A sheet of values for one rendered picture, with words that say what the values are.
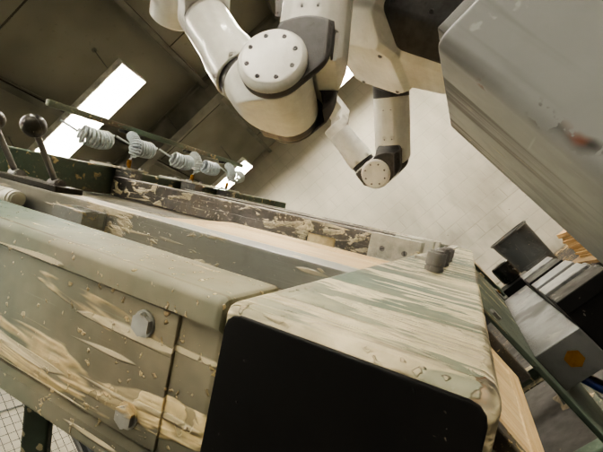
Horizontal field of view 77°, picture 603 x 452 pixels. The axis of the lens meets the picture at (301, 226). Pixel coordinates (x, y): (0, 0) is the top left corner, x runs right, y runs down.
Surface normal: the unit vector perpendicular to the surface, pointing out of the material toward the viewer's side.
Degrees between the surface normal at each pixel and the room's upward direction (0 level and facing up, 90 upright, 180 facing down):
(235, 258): 90
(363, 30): 101
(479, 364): 54
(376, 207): 90
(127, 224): 90
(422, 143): 90
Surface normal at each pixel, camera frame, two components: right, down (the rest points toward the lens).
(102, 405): -0.41, -0.04
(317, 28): -0.15, -0.26
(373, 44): -0.64, 0.58
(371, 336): 0.20, -0.98
